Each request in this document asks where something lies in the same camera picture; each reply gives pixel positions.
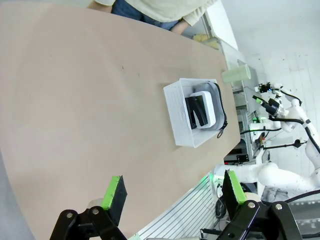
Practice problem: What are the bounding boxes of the aluminium table frame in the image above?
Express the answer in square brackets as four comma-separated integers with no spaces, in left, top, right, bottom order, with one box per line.
[128,178,218,240]

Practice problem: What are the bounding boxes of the white rectangular box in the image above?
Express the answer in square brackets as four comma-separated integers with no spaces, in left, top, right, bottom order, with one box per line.
[188,90,217,130]

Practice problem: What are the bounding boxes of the pale green cup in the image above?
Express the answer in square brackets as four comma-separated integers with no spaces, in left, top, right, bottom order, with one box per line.
[221,64,252,84]

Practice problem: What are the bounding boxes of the person blue jeans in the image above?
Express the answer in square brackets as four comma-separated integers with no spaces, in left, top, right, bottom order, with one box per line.
[110,0,180,31]

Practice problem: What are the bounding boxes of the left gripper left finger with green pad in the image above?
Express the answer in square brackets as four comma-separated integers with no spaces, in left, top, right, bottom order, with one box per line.
[49,174,129,240]

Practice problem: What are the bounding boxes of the yellow foam piece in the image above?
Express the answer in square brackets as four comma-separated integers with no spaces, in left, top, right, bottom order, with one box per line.
[192,33,221,49]

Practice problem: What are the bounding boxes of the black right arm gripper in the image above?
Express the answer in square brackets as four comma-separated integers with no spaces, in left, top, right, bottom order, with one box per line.
[252,94,280,115]

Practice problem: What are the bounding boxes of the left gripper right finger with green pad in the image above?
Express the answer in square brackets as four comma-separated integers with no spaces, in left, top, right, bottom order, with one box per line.
[217,169,301,240]

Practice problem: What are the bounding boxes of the person right hand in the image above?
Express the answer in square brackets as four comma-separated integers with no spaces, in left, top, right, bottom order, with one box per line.
[86,3,113,13]

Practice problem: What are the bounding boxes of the person left forearm cream sleeve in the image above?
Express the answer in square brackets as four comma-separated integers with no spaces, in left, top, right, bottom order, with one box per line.
[181,0,219,27]

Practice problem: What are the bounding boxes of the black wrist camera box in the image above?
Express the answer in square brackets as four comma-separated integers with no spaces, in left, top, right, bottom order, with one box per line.
[254,83,273,94]

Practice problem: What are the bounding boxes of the white plastic basket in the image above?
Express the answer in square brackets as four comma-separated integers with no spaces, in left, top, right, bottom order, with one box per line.
[163,77,230,149]

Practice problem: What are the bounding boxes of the grey zipper pouch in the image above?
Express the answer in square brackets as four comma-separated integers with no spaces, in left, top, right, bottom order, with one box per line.
[192,79,229,139]

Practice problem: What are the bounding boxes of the person torso cream shirt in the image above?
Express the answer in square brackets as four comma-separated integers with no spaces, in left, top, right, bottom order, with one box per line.
[94,0,219,27]

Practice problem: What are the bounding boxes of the person left hand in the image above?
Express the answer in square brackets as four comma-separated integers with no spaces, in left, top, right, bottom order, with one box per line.
[171,19,190,35]

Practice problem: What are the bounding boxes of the white partition board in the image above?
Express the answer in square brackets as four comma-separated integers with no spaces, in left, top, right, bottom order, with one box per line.
[201,0,239,52]

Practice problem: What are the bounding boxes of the black stapler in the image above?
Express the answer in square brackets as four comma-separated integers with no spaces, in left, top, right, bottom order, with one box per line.
[184,95,209,131]

